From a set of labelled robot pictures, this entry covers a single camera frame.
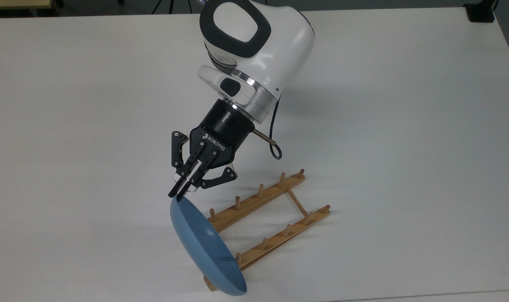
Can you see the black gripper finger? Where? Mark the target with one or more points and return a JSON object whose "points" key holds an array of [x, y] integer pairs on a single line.
{"points": [[220, 178], [178, 147]]}

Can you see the blue round plate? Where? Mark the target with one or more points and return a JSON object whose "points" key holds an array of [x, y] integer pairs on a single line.
{"points": [[204, 243]]}

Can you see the black tripod legs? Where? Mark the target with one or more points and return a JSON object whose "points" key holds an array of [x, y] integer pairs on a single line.
{"points": [[171, 5]]}

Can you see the wooden plate rack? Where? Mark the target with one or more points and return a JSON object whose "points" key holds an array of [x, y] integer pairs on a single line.
{"points": [[254, 203]]}

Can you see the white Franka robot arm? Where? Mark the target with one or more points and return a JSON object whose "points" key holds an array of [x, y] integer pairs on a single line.
{"points": [[279, 42]]}

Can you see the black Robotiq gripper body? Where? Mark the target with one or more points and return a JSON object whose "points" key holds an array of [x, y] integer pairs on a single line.
{"points": [[227, 126]]}

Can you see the light wooden desk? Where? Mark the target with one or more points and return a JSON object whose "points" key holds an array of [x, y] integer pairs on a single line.
{"points": [[15, 3]]}

